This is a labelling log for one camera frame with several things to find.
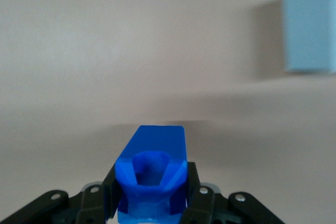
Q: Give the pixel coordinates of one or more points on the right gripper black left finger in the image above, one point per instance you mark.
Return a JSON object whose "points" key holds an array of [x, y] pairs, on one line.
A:
{"points": [[89, 203]]}

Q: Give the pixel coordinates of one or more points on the gray cube base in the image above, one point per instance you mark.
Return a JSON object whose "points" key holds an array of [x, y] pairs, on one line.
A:
{"points": [[309, 24]]}

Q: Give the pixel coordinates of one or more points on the brown table cover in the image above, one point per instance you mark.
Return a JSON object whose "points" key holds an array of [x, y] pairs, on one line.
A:
{"points": [[105, 51]]}

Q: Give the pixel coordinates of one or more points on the blue plastic part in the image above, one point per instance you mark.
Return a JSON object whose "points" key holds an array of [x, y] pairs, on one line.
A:
{"points": [[157, 142]]}

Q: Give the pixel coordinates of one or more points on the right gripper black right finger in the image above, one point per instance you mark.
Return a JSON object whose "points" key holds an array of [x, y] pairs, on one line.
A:
{"points": [[210, 205]]}

